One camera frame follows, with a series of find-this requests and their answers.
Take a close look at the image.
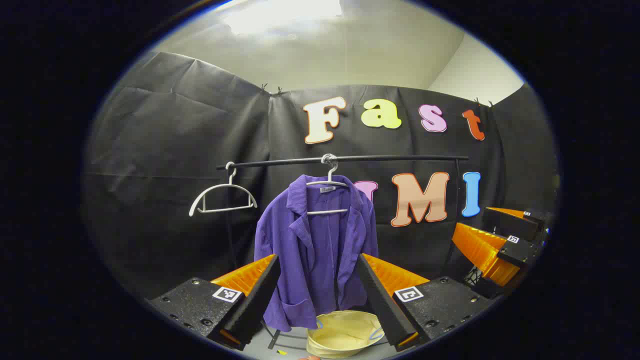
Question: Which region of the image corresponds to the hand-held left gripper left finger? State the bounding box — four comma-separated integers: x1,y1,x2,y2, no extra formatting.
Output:
146,254,282,352

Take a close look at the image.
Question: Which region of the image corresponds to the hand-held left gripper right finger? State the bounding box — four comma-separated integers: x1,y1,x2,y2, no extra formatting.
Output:
356,252,497,352

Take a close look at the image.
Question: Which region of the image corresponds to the yellow fabric laundry hamper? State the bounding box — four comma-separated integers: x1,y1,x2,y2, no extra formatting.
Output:
306,310,386,359

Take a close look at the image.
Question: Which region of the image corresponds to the purple ribbed jacket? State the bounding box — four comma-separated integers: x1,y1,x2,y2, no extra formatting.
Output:
254,174,379,333

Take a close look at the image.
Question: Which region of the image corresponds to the white plastic hanger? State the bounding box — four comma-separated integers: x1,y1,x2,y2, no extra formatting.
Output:
188,161,258,217
305,162,350,216

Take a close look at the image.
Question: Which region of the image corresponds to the black clothes rack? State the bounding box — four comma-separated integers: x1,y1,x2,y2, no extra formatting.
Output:
216,154,471,351

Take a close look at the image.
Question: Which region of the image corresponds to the black backdrop cloth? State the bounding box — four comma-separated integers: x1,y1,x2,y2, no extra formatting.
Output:
82,50,558,301

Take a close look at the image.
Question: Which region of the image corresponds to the ceiling light panel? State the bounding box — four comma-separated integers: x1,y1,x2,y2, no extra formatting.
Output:
222,0,343,33

